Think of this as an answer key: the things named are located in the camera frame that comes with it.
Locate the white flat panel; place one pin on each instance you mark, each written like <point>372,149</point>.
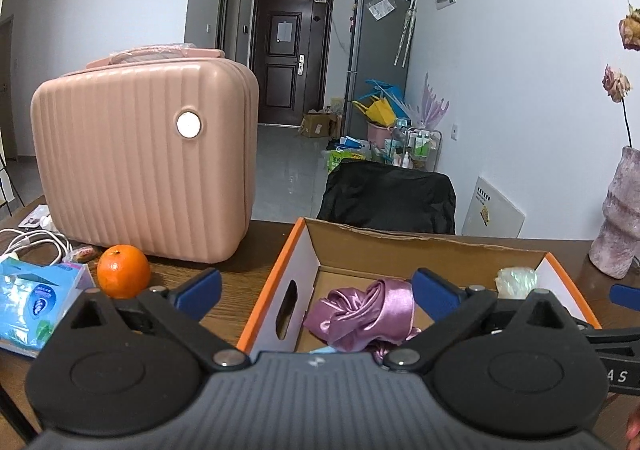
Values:
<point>492,210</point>

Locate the dark brown door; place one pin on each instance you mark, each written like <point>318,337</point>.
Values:
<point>290,60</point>

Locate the small pink snack packet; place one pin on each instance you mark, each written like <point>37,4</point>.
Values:
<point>80,254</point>

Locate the red cardboard box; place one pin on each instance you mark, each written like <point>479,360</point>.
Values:
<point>555,270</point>

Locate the dried pink rose bouquet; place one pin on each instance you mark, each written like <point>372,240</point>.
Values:
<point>617,82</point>

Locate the green packages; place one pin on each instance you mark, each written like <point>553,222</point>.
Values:
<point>345,155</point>

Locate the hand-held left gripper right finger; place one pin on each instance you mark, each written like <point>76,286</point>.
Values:
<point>437,295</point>

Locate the pink bucket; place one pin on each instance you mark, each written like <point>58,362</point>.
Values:
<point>381,134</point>

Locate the orange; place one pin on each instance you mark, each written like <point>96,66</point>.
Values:
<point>123,272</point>

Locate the blue tissue pack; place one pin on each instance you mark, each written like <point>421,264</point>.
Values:
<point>35,300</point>

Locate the purple satin scrunchie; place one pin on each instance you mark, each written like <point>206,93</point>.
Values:
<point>370,310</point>

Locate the yellow bag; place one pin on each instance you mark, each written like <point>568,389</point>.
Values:
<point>377,112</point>

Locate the white wall socket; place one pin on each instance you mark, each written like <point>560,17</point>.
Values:
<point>454,133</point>

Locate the iridescent white scrunchie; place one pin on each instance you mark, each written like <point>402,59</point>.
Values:
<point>515,282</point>

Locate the blue folding rack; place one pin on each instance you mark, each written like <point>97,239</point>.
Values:
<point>382,89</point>

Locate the folded clear umbrella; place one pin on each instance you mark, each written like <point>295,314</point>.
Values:
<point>406,30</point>

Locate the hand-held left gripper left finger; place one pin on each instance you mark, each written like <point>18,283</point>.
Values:
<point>197,292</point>

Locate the pink textured vase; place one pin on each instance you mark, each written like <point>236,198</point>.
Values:
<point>620,225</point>

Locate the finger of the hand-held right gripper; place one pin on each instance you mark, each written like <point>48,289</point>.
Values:
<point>615,337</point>
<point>627,296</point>

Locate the grey refrigerator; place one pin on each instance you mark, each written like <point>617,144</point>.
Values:
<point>375,70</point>

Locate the pink ribbed suitcase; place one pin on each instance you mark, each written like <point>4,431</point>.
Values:
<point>130,160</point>

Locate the brown cardboard box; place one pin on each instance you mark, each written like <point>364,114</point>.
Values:
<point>319,125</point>

